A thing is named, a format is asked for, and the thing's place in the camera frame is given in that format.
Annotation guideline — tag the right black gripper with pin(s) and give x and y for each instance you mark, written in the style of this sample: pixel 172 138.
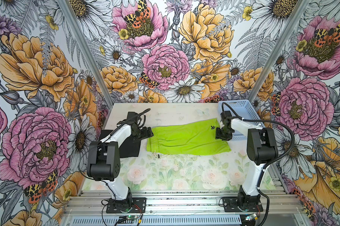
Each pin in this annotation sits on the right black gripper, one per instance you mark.
pixel 218 134

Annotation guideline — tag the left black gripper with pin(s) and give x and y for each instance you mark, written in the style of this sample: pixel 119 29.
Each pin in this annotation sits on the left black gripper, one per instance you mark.
pixel 145 134

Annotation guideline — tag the black garment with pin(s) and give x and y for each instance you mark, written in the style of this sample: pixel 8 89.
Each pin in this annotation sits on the black garment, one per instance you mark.
pixel 130 148

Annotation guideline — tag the lime green towel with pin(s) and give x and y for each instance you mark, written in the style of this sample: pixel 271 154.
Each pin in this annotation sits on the lime green towel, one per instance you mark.
pixel 198 138

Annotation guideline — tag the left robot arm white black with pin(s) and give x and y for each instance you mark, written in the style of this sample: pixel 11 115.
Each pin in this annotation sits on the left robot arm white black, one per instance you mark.
pixel 104 161

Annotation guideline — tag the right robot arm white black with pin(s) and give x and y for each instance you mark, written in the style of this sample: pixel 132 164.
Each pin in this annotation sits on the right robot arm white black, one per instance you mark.
pixel 261 150

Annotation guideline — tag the light blue plastic basket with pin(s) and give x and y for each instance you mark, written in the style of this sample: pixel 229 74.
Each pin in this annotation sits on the light blue plastic basket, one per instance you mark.
pixel 245 110

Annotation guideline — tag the left aluminium corner post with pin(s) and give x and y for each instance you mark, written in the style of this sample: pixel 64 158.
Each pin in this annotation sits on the left aluminium corner post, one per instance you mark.
pixel 82 42

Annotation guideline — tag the aluminium corner post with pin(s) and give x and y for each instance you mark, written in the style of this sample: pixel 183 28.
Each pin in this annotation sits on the aluminium corner post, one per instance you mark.
pixel 293 21
pixel 82 42

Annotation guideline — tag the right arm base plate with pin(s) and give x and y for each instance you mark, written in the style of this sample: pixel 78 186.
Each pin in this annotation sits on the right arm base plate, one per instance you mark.
pixel 247 204

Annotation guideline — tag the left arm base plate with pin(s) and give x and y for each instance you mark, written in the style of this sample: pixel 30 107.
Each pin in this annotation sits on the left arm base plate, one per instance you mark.
pixel 134 205

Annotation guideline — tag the aluminium rail frame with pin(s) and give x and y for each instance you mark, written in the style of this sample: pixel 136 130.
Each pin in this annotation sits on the aluminium rail frame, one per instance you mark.
pixel 90 203

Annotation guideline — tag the white vented cable duct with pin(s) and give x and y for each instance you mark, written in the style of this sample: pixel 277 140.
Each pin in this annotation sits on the white vented cable duct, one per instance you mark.
pixel 160 220

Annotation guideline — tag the right aluminium corner post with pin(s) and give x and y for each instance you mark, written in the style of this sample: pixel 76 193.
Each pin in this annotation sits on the right aluminium corner post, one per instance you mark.
pixel 293 21

